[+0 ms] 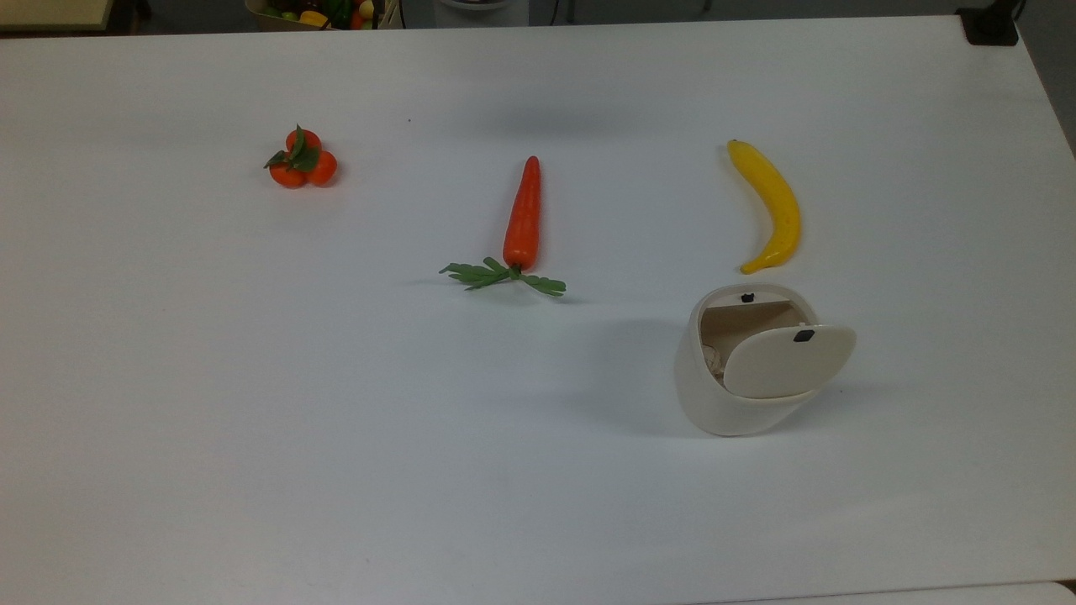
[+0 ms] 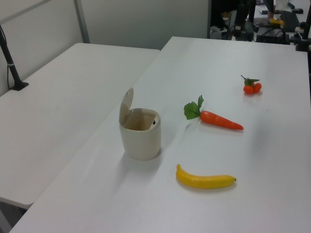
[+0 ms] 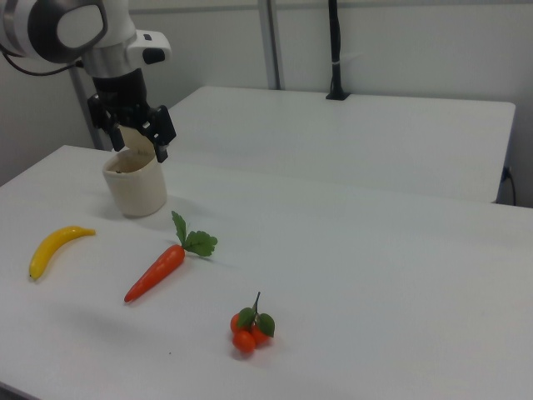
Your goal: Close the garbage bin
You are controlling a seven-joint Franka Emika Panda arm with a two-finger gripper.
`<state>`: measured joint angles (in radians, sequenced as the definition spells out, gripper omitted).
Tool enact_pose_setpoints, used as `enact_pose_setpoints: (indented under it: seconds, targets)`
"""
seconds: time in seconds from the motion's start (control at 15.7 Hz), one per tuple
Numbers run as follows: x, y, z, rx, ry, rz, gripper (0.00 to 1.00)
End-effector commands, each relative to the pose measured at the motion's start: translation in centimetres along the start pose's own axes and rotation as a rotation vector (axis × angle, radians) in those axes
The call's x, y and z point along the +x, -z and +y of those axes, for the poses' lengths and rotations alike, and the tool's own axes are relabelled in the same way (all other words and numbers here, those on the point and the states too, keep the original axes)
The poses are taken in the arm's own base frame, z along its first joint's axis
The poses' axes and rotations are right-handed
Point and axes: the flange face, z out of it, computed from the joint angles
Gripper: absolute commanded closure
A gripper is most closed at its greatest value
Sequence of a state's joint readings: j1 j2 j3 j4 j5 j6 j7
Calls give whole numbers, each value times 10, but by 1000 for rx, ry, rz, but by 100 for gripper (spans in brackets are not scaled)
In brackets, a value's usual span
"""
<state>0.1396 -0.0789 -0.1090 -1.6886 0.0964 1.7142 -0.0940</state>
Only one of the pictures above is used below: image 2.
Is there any black equipment stand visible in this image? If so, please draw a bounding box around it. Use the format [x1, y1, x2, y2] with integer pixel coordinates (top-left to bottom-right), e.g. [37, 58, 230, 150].
[232, 0, 256, 41]

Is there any orange toy tomato bunch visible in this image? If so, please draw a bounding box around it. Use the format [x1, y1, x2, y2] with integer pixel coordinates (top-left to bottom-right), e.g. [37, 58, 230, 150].
[241, 74, 262, 95]

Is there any beige garbage bin with lid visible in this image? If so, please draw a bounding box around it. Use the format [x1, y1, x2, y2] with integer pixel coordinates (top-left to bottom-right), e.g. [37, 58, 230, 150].
[119, 87, 162, 161]

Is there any black clamp stand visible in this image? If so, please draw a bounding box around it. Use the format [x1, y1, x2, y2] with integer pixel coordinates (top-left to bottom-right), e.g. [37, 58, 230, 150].
[289, 21, 311, 51]

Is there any yellow toy banana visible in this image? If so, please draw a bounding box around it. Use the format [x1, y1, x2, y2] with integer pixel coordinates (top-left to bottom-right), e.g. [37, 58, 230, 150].
[175, 164, 237, 190]

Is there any black pole with base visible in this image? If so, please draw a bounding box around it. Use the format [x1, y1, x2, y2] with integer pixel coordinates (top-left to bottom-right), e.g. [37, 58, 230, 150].
[0, 24, 29, 91]

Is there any grey white device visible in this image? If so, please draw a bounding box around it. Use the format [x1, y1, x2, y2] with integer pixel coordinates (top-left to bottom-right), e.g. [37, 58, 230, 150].
[210, 25, 228, 39]

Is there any white side table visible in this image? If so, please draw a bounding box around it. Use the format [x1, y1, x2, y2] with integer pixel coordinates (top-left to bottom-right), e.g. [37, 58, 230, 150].
[0, 43, 161, 209]

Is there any orange toy carrot with leaves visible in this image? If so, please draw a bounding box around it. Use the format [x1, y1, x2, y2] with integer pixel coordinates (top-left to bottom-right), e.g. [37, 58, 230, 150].
[184, 95, 244, 131]

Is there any grey partition post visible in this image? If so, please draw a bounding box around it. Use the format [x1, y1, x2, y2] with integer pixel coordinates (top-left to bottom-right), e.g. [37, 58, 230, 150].
[73, 0, 91, 44]

